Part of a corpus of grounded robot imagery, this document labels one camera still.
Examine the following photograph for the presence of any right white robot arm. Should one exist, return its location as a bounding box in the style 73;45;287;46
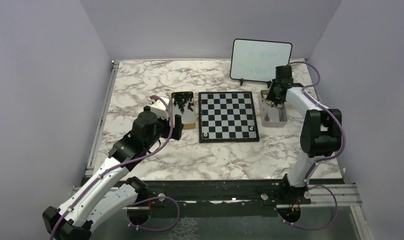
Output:
266;64;343;204

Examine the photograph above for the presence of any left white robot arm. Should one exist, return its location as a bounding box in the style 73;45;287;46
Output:
42;106;184;240

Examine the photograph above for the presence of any white chess pieces pile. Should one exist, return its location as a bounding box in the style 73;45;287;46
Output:
261;92;283;109

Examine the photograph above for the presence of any black chess pieces pile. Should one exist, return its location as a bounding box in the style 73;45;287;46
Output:
172;92;194;113

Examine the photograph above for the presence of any lilac tin tray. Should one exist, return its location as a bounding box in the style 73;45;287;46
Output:
258;90;288;128

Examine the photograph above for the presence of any yellow tin tray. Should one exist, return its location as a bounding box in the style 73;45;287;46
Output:
171;91;196;130

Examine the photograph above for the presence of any small whiteboard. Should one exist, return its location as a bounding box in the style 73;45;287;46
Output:
230;38;293;83

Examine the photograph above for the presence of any black white chessboard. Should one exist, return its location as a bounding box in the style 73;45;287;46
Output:
198;91;260;144

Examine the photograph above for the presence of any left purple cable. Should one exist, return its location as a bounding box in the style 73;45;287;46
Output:
49;95;181;240

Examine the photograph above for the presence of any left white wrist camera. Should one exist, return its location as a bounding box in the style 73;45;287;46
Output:
150;97;171;120

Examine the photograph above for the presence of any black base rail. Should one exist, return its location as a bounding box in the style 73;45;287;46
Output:
91;177;362;222

